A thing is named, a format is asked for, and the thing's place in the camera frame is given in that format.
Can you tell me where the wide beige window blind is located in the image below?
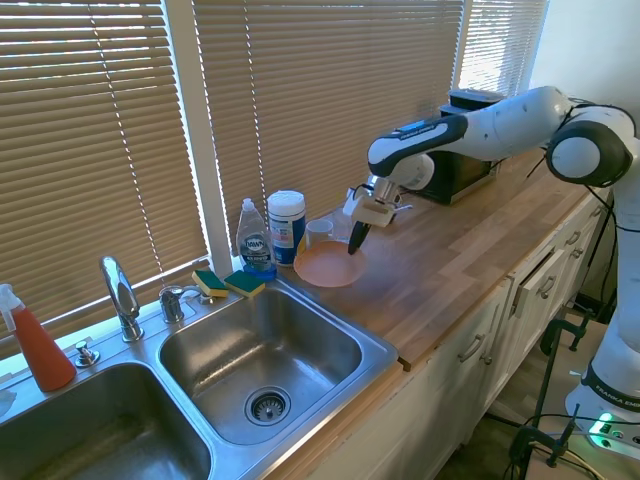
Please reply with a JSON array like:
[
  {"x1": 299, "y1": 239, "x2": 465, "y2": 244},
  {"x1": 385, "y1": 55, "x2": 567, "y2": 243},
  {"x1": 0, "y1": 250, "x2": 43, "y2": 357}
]
[{"x1": 191, "y1": 0, "x2": 467, "y2": 257}]

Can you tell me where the chrome sink sprayer knob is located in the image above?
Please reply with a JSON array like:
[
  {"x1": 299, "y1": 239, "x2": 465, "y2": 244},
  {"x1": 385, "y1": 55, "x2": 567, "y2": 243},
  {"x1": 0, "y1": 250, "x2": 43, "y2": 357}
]
[{"x1": 74, "y1": 340, "x2": 101, "y2": 369}]

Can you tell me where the Lysol wipes canister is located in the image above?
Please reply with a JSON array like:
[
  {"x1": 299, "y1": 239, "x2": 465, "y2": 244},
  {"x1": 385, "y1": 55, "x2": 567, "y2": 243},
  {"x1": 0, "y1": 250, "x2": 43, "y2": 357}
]
[{"x1": 266, "y1": 189, "x2": 308, "y2": 268}]

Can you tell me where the black clamp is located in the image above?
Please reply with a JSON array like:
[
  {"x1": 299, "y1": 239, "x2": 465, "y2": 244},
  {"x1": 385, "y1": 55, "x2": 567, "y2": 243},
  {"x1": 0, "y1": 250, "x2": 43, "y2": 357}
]
[
  {"x1": 529, "y1": 308, "x2": 597, "y2": 441},
  {"x1": 508, "y1": 403, "x2": 582, "y2": 480}
]

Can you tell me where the yellow green sponge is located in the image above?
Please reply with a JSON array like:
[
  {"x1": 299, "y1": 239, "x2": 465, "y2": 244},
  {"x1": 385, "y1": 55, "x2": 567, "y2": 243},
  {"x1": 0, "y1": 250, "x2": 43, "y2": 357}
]
[
  {"x1": 223, "y1": 269, "x2": 267, "y2": 300},
  {"x1": 191, "y1": 269, "x2": 230, "y2": 300}
]

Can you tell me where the white ceramic mug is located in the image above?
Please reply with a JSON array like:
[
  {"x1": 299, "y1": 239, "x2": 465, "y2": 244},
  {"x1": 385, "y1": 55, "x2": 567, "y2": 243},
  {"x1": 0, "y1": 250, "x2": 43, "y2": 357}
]
[{"x1": 305, "y1": 218, "x2": 336, "y2": 252}]

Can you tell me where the clear drinking glass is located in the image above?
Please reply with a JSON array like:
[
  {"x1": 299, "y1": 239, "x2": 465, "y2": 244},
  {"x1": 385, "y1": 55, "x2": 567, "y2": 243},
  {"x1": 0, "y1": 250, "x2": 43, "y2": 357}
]
[{"x1": 331, "y1": 206, "x2": 357, "y2": 245}]

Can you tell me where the black toaster oven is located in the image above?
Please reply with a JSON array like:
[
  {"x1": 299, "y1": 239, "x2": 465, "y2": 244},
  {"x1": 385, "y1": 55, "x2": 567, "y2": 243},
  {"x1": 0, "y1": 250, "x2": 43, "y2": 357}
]
[{"x1": 418, "y1": 88, "x2": 506, "y2": 207}]

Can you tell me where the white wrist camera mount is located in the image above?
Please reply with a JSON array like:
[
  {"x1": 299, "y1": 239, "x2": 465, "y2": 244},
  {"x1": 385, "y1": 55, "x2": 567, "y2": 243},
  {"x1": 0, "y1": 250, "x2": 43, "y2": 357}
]
[{"x1": 342, "y1": 185, "x2": 372, "y2": 215}]

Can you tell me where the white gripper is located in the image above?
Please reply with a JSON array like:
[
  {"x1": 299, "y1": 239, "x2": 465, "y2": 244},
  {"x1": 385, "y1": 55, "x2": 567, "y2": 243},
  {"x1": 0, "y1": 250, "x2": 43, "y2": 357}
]
[{"x1": 347, "y1": 195, "x2": 397, "y2": 257}]

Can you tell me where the narrow beige window blind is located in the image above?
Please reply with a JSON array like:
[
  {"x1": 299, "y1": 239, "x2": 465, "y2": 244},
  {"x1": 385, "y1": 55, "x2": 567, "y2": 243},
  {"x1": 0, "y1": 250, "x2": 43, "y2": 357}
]
[{"x1": 458, "y1": 0, "x2": 550, "y2": 100}]

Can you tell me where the clear dish soap bottle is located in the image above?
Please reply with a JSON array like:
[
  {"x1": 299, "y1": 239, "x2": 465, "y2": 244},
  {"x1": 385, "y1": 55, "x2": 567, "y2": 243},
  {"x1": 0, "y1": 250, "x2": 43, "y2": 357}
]
[{"x1": 235, "y1": 197, "x2": 278, "y2": 282}]

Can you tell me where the chrome faucet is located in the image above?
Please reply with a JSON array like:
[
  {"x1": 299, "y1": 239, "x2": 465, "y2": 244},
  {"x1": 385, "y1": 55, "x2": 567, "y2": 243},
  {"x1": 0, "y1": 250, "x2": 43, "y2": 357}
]
[{"x1": 99, "y1": 255, "x2": 146, "y2": 343}]

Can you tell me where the orange spray bottle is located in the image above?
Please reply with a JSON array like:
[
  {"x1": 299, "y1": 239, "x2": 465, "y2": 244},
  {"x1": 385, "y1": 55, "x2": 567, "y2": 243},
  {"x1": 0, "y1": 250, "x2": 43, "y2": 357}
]
[{"x1": 0, "y1": 283, "x2": 78, "y2": 393}]

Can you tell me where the stainless steel double sink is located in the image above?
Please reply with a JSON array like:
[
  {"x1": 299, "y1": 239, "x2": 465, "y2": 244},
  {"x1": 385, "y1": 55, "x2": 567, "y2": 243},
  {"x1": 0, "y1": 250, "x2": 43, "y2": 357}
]
[{"x1": 0, "y1": 276, "x2": 401, "y2": 480}]

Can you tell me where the beige window blind over sink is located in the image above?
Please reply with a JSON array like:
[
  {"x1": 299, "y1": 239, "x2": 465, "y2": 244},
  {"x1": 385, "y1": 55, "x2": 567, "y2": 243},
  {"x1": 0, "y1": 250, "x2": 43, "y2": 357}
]
[{"x1": 0, "y1": 0, "x2": 212, "y2": 359}]

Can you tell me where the orange plastic plate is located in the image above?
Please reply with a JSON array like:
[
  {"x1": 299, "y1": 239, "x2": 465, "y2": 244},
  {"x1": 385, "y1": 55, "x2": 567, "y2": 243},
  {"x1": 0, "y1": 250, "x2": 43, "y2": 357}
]
[{"x1": 293, "y1": 240, "x2": 368, "y2": 288}]

